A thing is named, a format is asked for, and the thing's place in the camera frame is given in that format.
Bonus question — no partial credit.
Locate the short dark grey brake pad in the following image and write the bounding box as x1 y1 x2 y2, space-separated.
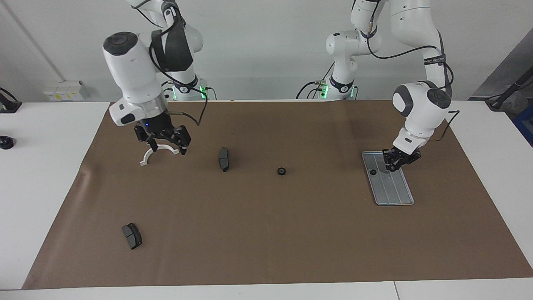
122 222 143 250

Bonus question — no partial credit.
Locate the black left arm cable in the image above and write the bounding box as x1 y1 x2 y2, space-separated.
354 0 461 142

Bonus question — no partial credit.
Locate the long dark grey brake pad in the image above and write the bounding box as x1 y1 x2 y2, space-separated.
218 147 231 173

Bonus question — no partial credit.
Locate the white wall conduit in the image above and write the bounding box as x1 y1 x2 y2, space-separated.
2 0 67 83

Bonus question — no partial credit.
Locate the white curved plastic clamp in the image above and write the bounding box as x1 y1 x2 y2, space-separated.
139 143 180 166

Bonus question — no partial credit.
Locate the black pole stand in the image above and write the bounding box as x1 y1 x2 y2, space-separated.
485 67 533 111

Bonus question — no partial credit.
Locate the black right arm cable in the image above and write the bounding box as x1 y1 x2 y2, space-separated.
133 0 209 126

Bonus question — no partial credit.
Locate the brown table mat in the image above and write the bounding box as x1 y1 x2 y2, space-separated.
22 99 533 290

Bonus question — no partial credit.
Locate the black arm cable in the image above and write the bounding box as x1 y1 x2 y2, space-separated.
133 0 209 126
354 0 461 142

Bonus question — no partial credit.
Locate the black desk clamp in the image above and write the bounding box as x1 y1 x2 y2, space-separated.
0 87 22 114

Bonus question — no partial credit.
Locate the white wall socket box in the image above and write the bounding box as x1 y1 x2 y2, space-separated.
43 80 90 102

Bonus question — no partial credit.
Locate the silver ribbed metal tray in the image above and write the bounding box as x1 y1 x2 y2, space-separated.
361 151 415 206

